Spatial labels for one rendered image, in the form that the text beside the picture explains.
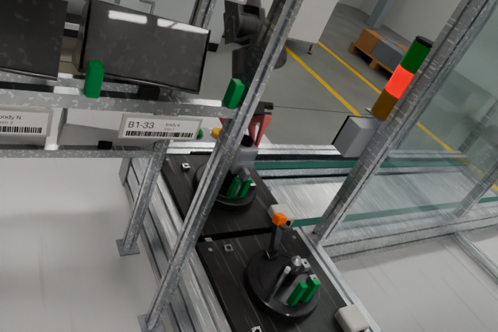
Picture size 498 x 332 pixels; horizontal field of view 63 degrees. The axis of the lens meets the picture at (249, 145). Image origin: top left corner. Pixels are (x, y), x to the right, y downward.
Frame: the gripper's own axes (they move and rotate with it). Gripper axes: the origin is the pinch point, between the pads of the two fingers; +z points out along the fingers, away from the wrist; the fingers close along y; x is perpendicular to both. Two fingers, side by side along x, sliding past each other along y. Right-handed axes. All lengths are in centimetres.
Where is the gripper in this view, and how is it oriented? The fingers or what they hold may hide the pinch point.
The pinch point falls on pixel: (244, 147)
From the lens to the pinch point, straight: 82.4
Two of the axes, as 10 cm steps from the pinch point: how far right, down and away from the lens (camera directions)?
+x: -5.6, 0.2, 8.3
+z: -0.1, 10.0, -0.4
